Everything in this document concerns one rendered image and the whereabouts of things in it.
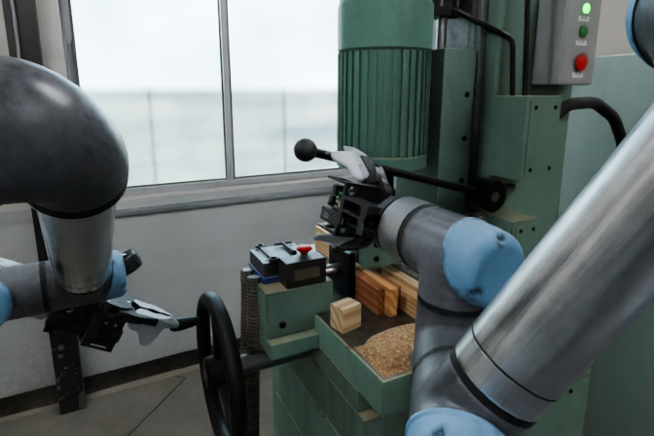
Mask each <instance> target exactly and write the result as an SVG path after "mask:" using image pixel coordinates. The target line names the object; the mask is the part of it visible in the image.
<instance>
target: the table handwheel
mask: <svg viewBox="0 0 654 436"><path fill-rule="evenodd" d="M210 315H211V325H212V343H213V355H212V349H211V338H210ZM197 316H200V325H197V345H198V355H199V363H200V375H201V382H202V387H203V393H204V398H205V402H206V407H207V410H208V414H209V418H210V422H211V425H212V429H213V432H214V435H215V436H248V406H247V395H246V386H245V379H244V375H247V374H251V373H254V372H258V371H261V370H265V369H269V368H271V367H275V366H278V365H282V364H285V363H289V362H293V361H296V360H300V359H303V358H307V357H309V356H310V350H309V351H305V352H302V353H298V354H294V355H291V356H287V357H283V358H280V359H276V360H273V361H271V360H270V358H269V357H268V355H267V354H266V352H265V351H264V350H263V349H261V350H260V351H259V352H258V353H255V354H250V353H245V354H242V355H240V353H239V348H238V344H237V340H236V333H235V330H234V326H233V323H232V320H231V318H230V316H229V313H228V311H227V309H226V306H225V304H224V303H223V301H222V299H221V298H220V296H219V295H217V294H216V293H215V292H212V291H207V292H204V293H203V294H202V295H201V296H200V298H199V301H198V306H197ZM218 390H219V391H218ZM219 393H220V396H219ZM220 397H221V400H222V404H223V407H224V411H225V415H226V417H225V415H224V411H223V408H222V404H221V400H220ZM226 419H227V420H226Z"/></svg>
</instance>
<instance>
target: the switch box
mask: <svg viewBox="0 0 654 436"><path fill-rule="evenodd" d="M584 3H588V4H590V7H591V9H590V12H589V13H588V14H587V15H584V14H583V13H582V10H581V8H582V5H583V4H584ZM600 7H601V0H539V8H538V18H537V28H536V39H535V50H534V60H533V70H532V81H531V83H532V84H533V85H590V84H591V83H592V80H593V72H594V64H595V55H596V47H597V39H598V31H599V23H600ZM579 16H583V17H590V18H589V21H579V20H578V19H579ZM583 24H585V25H586V26H587V27H588V35H587V36H586V37H585V38H583V39H581V38H580V37H579V35H578V29H579V27H580V26H581V25H583ZM576 40H583V41H587V44H586V46H580V45H576ZM579 55H586V56H587V59H588V65H587V67H586V68H585V70H583V71H578V70H577V69H576V67H575V60H576V58H577V57H578V56H579ZM572 72H573V73H583V78H572Z"/></svg>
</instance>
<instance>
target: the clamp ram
mask: <svg viewBox="0 0 654 436"><path fill-rule="evenodd" d="M332 246H333V245H329V265H326V275H327V276H328V277H329V278H330V279H332V280H333V284H334V285H335V286H336V287H338V288H339V289H340V290H341V291H343V292H344V293H345V294H346V295H348V296H349V297H352V296H355V253H353V252H352V251H341V252H340V253H339V254H334V253H332V251H331V247H332Z"/></svg>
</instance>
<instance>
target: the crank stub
mask: <svg viewBox="0 0 654 436"><path fill-rule="evenodd" d="M175 319H176V320H177V321H178V323H179V326H178V328H169V330H170V331H172V332H178V331H182V330H185V329H188V328H192V327H194V326H197V325H200V316H187V317H179V318H175Z"/></svg>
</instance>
